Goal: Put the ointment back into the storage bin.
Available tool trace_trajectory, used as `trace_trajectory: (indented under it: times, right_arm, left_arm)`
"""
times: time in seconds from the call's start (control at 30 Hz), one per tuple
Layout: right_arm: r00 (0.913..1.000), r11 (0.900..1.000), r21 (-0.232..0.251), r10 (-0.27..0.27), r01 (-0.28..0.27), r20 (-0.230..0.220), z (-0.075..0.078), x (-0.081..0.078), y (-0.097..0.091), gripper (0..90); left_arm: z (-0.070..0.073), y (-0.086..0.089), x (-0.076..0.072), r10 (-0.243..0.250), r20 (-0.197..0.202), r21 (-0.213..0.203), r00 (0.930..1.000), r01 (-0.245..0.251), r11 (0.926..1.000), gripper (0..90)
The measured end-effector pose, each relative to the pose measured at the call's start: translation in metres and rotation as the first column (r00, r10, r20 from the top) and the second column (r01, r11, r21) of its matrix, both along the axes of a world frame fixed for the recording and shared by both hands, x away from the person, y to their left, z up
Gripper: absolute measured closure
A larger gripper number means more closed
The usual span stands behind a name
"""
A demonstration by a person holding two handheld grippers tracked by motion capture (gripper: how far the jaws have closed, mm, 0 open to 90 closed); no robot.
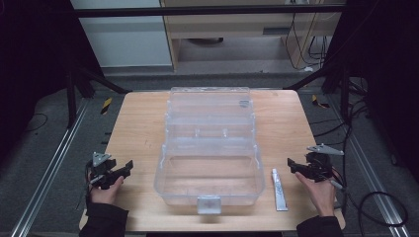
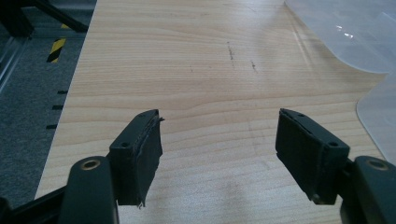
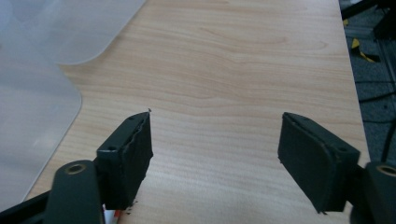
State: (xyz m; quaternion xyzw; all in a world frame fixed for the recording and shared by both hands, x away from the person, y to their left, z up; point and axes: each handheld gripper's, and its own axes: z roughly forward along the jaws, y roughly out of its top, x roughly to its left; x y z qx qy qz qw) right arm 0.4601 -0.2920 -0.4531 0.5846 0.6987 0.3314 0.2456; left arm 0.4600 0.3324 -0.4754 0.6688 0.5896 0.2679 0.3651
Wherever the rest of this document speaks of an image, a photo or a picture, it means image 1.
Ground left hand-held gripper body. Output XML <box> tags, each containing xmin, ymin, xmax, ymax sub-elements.
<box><xmin>86</xmin><ymin>151</ymin><xmax>119</xmax><ymax>191</ymax></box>

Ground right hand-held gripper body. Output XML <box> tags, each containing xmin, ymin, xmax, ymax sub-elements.
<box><xmin>304</xmin><ymin>143</ymin><xmax>345</xmax><ymax>184</ymax></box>

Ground white ointment tube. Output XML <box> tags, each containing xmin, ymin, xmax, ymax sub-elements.
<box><xmin>271</xmin><ymin>168</ymin><xmax>289</xmax><ymax>212</ymax></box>

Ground clear plastic storage box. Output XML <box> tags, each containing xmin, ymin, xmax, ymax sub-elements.
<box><xmin>153</xmin><ymin>86</ymin><xmax>267</xmax><ymax>216</ymax></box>

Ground person's left hand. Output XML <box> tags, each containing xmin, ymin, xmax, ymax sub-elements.
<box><xmin>88</xmin><ymin>175</ymin><xmax>126</xmax><ymax>206</ymax></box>

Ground person's right hand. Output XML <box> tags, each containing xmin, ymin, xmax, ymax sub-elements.
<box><xmin>293</xmin><ymin>171</ymin><xmax>338</xmax><ymax>218</ymax></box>

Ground yellow black tape strip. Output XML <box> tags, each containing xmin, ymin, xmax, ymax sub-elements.
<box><xmin>100</xmin><ymin>97</ymin><xmax>114</xmax><ymax>117</ymax></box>
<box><xmin>310</xmin><ymin>94</ymin><xmax>331</xmax><ymax>110</ymax></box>

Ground black metal stand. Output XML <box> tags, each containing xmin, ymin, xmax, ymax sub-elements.
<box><xmin>282</xmin><ymin>60</ymin><xmax>352</xmax><ymax>123</ymax></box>
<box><xmin>64</xmin><ymin>63</ymin><xmax>133</xmax><ymax>130</ymax></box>

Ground black curtain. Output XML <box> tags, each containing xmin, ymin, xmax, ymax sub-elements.
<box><xmin>0</xmin><ymin>0</ymin><xmax>104</xmax><ymax>162</ymax></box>
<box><xmin>323</xmin><ymin>0</ymin><xmax>419</xmax><ymax>186</ymax></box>

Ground white cabinet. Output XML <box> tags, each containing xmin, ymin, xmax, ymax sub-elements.
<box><xmin>69</xmin><ymin>0</ymin><xmax>174</xmax><ymax>69</ymax></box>

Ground light wooden desk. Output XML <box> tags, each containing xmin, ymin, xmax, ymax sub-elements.
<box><xmin>159</xmin><ymin>0</ymin><xmax>348</xmax><ymax>71</ymax></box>

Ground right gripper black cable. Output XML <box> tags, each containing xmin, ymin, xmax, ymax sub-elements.
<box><xmin>309</xmin><ymin>98</ymin><xmax>370</xmax><ymax>218</ymax></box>

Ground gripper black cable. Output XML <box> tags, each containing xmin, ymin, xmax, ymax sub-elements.
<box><xmin>309</xmin><ymin>98</ymin><xmax>370</xmax><ymax>218</ymax></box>
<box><xmin>74</xmin><ymin>160</ymin><xmax>95</xmax><ymax>212</ymax></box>

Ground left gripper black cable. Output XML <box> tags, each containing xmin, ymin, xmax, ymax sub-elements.
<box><xmin>74</xmin><ymin>160</ymin><xmax>95</xmax><ymax>212</ymax></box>

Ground aluminium floor rail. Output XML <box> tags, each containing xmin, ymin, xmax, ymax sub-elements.
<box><xmin>323</xmin><ymin>94</ymin><xmax>413</xmax><ymax>237</ymax></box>
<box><xmin>9</xmin><ymin>98</ymin><xmax>91</xmax><ymax>237</ymax></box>

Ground black looped cable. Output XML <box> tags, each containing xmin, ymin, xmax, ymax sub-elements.
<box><xmin>357</xmin><ymin>191</ymin><xmax>410</xmax><ymax>237</ymax></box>

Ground thin black floor cable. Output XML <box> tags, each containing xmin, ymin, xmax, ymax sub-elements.
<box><xmin>24</xmin><ymin>113</ymin><xmax>49</xmax><ymax>133</ymax></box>

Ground hanging black desk cables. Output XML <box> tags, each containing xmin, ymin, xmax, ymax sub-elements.
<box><xmin>284</xmin><ymin>12</ymin><xmax>331</xmax><ymax>72</ymax></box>

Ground black horizontal frame bar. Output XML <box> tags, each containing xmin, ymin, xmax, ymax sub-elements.
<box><xmin>73</xmin><ymin>3</ymin><xmax>348</xmax><ymax>19</ymax></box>

